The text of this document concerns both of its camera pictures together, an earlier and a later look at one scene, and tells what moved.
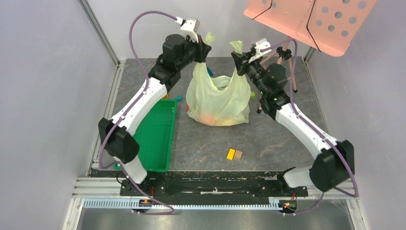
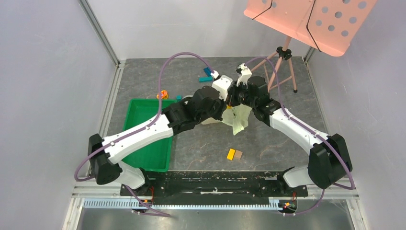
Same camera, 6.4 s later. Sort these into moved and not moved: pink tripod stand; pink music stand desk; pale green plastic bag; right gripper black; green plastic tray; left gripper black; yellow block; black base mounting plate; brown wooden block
Moved: left gripper black; right gripper black; pale green plastic bag
Not moved: yellow block; pink tripod stand; pink music stand desk; black base mounting plate; green plastic tray; brown wooden block
